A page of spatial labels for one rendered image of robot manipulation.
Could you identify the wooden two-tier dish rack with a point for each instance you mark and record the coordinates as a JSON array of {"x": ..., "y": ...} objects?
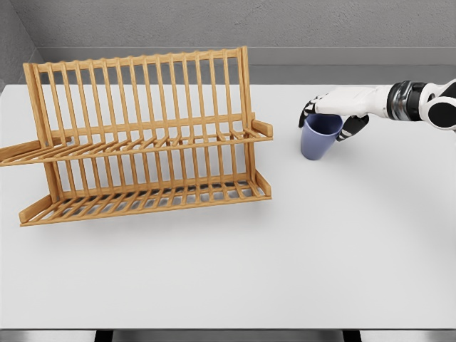
[{"x": 142, "y": 139}]

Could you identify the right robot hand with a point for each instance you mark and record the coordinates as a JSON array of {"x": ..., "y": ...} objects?
[{"x": 342, "y": 100}]

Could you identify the blue cup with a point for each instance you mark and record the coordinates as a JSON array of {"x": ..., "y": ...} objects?
[{"x": 316, "y": 142}]

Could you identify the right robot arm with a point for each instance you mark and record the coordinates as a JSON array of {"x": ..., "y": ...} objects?
[{"x": 413, "y": 104}]

